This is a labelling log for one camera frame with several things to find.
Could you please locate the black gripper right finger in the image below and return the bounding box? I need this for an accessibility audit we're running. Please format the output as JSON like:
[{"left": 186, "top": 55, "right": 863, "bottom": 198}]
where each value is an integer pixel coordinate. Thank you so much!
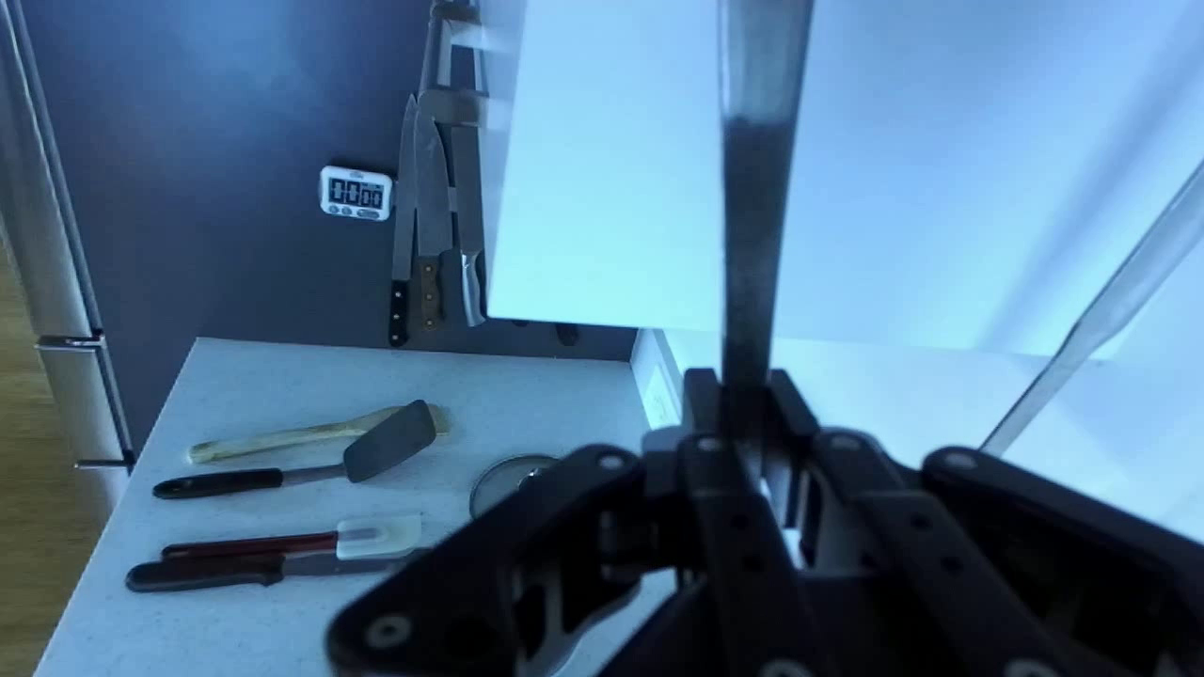
[{"left": 749, "top": 370, "right": 1204, "bottom": 677}]

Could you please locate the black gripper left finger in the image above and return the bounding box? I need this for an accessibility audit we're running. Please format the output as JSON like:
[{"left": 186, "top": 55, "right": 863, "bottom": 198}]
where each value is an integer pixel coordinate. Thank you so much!
[{"left": 325, "top": 370, "right": 805, "bottom": 677}]

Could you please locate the glass pot lid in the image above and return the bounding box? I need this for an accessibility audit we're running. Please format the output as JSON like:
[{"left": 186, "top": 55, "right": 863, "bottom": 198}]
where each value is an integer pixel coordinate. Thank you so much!
[{"left": 468, "top": 452, "right": 565, "bottom": 524}]

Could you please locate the silver metal rod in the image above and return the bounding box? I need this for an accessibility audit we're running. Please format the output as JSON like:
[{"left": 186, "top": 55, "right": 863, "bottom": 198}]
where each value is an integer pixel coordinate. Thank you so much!
[{"left": 976, "top": 160, "right": 1204, "bottom": 464}]

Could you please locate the white digital timer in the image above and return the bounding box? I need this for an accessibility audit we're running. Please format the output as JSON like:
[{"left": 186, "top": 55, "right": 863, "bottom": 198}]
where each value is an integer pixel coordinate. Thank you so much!
[{"left": 318, "top": 160, "right": 395, "bottom": 227}]

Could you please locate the stainless steel refrigerator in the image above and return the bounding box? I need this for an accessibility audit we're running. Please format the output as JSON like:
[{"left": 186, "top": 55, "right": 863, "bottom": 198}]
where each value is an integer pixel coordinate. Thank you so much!
[{"left": 0, "top": 0, "right": 138, "bottom": 479}]

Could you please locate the red handled white spatula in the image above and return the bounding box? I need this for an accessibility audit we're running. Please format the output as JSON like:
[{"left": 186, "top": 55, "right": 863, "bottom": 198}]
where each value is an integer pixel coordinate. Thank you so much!
[{"left": 157, "top": 506, "right": 428, "bottom": 565}]

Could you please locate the silver handled kitchen knife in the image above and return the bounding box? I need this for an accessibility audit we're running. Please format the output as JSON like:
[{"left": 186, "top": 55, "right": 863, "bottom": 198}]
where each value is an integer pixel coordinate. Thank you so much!
[{"left": 445, "top": 110, "right": 497, "bottom": 329}]

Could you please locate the brown handled kitchen knife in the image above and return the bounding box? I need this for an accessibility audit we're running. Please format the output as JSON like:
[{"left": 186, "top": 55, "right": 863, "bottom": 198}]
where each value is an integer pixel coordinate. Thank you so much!
[{"left": 410, "top": 118, "right": 457, "bottom": 336}]

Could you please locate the black handled kitchen knife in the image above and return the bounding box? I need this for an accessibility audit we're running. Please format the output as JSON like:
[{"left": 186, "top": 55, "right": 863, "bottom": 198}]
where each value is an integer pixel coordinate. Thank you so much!
[{"left": 385, "top": 90, "right": 425, "bottom": 351}]

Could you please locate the long black handled knife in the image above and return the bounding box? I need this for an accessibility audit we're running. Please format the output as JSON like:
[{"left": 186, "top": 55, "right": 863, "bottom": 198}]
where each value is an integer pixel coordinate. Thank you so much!
[{"left": 126, "top": 544, "right": 425, "bottom": 596}]

